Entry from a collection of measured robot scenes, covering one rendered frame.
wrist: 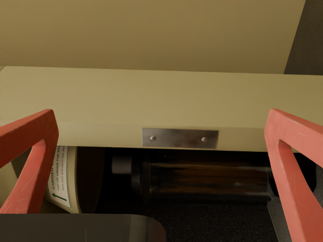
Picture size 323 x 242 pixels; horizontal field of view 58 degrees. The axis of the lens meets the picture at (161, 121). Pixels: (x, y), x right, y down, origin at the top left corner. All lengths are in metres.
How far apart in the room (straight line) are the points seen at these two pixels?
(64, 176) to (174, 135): 0.16
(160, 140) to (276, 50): 0.51
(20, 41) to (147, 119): 0.54
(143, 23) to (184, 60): 0.13
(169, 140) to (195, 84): 0.09
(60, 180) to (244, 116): 0.23
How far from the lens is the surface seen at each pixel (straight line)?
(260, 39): 0.72
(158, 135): 0.27
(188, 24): 0.68
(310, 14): 0.66
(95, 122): 0.27
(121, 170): 0.42
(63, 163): 0.37
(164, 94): 0.31
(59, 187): 0.39
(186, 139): 0.28
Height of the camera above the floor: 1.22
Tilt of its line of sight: level
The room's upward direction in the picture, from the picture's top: 88 degrees counter-clockwise
